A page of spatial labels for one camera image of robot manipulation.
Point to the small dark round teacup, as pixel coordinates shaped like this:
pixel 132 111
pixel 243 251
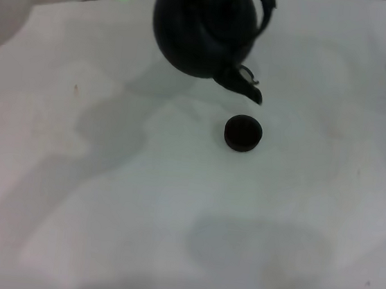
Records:
pixel 243 134

